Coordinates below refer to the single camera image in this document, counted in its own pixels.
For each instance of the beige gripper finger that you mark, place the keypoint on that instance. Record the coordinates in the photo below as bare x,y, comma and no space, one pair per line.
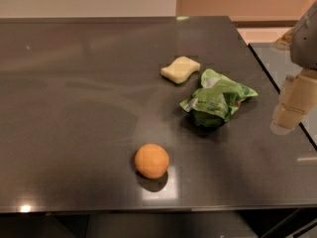
297,97

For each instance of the green rice chip bag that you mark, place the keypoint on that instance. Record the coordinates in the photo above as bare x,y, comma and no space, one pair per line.
216,101

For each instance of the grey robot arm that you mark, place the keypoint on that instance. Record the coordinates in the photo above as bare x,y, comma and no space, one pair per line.
303,43

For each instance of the yellow sponge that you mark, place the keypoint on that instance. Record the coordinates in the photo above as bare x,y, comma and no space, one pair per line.
180,70

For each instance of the orange fruit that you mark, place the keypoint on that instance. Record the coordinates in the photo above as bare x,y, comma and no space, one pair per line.
151,161

